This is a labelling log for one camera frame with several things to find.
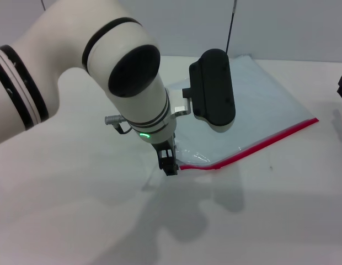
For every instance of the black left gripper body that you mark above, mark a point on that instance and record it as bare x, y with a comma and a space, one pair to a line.
165, 146

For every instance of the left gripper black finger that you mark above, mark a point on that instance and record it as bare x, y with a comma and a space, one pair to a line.
170, 167

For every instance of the clear red-zipper document bag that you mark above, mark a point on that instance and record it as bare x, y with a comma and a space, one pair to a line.
264, 110

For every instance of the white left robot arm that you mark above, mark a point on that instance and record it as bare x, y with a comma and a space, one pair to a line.
77, 63

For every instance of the thin dark vertical rod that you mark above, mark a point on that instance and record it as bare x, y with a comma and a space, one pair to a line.
231, 27

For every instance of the silver camera mounting bracket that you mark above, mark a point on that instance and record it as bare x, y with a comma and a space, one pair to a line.
179, 103

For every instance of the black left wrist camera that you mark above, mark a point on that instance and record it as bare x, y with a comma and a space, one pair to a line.
215, 88

